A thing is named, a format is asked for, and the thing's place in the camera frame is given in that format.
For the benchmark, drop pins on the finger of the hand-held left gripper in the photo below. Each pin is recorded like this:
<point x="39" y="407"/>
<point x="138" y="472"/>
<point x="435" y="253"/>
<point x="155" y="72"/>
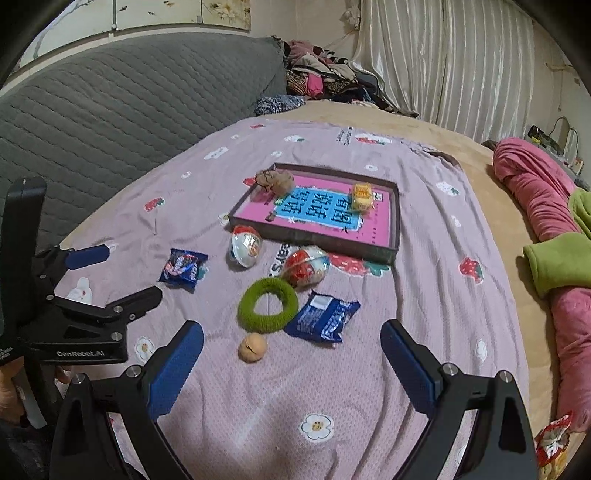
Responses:
<point x="134" y="302"/>
<point x="87" y="255"/>

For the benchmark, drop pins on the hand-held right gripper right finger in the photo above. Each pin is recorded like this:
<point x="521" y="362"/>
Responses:
<point x="406" y="364"/>

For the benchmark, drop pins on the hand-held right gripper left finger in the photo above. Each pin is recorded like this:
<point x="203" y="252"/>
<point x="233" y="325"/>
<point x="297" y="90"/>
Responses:
<point x="184" y="350"/>

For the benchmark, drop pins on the small blue cookie packet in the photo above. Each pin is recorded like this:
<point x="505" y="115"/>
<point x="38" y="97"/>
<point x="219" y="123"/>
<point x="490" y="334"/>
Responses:
<point x="182" y="270"/>

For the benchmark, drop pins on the walnut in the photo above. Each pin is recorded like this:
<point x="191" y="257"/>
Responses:
<point x="252" y="349"/>

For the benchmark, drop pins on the large blue cookie packet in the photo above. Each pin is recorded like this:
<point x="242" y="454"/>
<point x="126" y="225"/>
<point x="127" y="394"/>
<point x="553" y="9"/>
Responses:
<point x="323" y="318"/>

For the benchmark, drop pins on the green hair scrunchie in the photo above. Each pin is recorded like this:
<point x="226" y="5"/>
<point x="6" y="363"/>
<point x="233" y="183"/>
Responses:
<point x="277" y="323"/>

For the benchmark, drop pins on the pink shallow tray box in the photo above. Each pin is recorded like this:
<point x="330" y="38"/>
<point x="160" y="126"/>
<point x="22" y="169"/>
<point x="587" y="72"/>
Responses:
<point x="323" y="249"/>

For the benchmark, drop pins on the person's left hand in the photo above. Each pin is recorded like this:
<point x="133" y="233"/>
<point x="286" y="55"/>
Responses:
<point x="10" y="394"/>

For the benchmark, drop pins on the purple strawberry printed blanket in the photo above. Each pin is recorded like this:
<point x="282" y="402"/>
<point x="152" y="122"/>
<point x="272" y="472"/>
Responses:
<point x="415" y="286"/>

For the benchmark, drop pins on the red and white egg toy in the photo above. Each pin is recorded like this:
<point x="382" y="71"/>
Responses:
<point x="304" y="267"/>
<point x="244" y="247"/>

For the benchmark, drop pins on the grey quilted headboard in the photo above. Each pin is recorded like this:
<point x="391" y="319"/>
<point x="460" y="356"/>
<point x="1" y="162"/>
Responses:
<point x="115" y="115"/>

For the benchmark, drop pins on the red and white snack bag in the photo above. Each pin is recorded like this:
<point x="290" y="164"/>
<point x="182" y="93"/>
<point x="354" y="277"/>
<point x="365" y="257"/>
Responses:
<point x="551" y="438"/>

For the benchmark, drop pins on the yellow snack packet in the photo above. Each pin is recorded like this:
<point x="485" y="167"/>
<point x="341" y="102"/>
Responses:
<point x="362" y="196"/>

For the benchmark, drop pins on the green fleece blanket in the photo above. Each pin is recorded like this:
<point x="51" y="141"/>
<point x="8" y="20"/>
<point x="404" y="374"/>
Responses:
<point x="554" y="258"/>

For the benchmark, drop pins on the brown hair scrunchie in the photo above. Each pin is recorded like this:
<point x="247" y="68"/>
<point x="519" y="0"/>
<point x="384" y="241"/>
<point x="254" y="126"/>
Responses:
<point x="277" y="181"/>

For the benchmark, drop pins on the pink quilt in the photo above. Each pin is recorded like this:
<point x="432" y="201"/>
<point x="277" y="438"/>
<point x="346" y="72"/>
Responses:
<point x="531" y="180"/>

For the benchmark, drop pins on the dark blue patterned cloth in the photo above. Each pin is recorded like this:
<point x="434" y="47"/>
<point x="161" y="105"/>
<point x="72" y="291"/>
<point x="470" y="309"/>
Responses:
<point x="277" y="105"/>

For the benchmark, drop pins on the floral white panel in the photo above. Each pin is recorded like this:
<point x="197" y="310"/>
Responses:
<point x="161" y="14"/>

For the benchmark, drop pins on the black device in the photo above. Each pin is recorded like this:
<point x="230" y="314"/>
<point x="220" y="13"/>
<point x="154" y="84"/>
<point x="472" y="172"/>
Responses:
<point x="538" y="134"/>

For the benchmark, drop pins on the pile of clothes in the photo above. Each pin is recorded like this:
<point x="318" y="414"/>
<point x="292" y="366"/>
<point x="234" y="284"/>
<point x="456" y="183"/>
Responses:
<point x="318" y="74"/>

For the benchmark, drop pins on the white satin curtain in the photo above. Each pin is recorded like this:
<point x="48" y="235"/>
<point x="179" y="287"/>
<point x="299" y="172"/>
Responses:
<point x="438" y="60"/>

